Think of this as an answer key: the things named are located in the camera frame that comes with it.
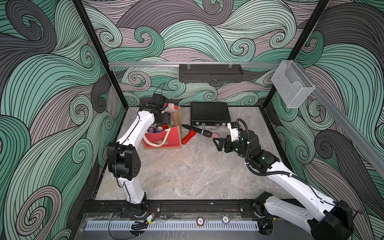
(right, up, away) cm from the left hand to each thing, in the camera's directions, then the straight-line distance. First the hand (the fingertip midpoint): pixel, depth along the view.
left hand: (162, 117), depth 88 cm
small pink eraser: (+34, -12, +13) cm, 38 cm away
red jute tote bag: (+4, -10, -7) cm, 13 cm away
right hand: (+31, -11, -12) cm, 35 cm away
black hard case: (+32, +3, +26) cm, 42 cm away
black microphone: (+26, -10, +13) cm, 31 cm away
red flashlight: (+18, -11, +13) cm, 24 cm away
